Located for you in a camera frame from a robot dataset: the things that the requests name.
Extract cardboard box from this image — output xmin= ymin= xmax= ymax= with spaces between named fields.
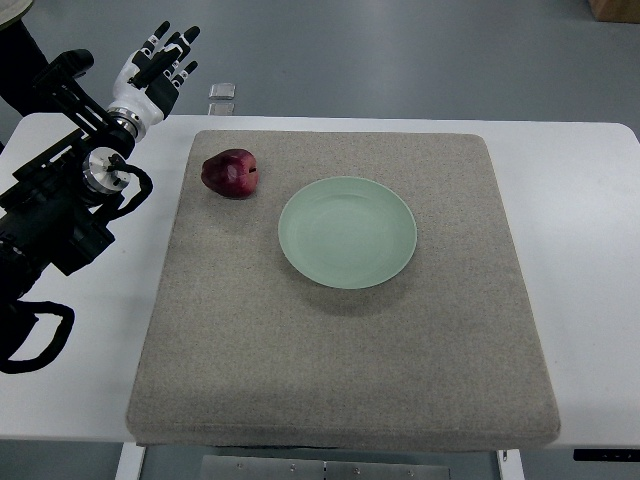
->
xmin=588 ymin=0 xmax=640 ymax=24

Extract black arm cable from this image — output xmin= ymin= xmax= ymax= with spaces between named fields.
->
xmin=0 ymin=299 xmax=77 ymax=375

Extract clear plastic piece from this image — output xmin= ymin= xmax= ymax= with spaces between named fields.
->
xmin=207 ymin=102 xmax=235 ymax=116
xmin=208 ymin=82 xmax=236 ymax=100

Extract clear plastic piece upper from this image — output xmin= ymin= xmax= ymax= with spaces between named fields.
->
xmin=208 ymin=82 xmax=236 ymax=100

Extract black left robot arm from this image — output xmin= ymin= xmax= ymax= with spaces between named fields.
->
xmin=1 ymin=49 xmax=153 ymax=300

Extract metal base plate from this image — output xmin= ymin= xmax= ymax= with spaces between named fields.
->
xmin=199 ymin=455 xmax=451 ymax=480

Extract red apple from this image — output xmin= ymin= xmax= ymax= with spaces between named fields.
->
xmin=200 ymin=149 xmax=259 ymax=199

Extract beige fabric cushion mat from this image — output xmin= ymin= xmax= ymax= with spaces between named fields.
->
xmin=126 ymin=130 xmax=561 ymax=451

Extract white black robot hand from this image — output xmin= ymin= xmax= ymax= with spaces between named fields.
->
xmin=108 ymin=21 xmax=200 ymax=140

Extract black table control panel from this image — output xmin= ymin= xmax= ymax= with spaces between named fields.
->
xmin=573 ymin=448 xmax=640 ymax=463

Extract green plate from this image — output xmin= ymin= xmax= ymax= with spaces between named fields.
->
xmin=278 ymin=176 xmax=418 ymax=290

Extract clear plastic piece lower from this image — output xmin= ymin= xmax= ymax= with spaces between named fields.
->
xmin=207 ymin=102 xmax=235 ymax=116

